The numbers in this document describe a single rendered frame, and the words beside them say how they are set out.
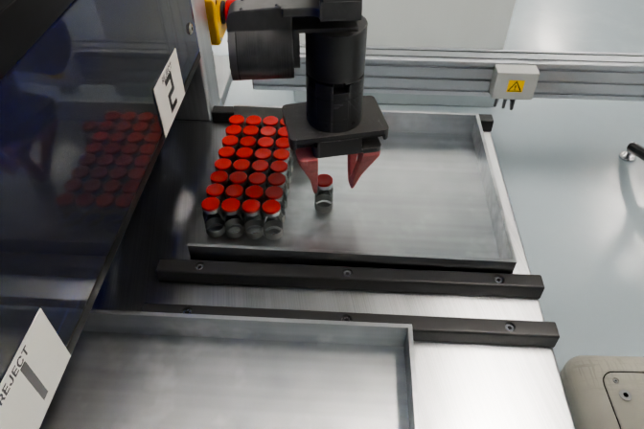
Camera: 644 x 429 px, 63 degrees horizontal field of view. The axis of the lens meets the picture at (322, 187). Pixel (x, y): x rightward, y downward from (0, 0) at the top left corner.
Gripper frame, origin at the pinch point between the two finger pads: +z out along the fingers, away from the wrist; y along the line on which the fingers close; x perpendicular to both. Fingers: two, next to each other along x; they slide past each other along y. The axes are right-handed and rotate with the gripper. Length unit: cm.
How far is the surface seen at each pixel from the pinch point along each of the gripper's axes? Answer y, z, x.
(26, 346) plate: 24.6, -11.7, 24.0
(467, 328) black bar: -8.8, 2.6, 19.9
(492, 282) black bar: -13.4, 2.6, 15.3
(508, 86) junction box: -69, 41, -76
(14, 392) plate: 25.1, -10.6, 26.3
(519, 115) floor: -111, 90, -125
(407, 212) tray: -8.8, 4.2, 2.5
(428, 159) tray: -14.5, 4.1, -6.4
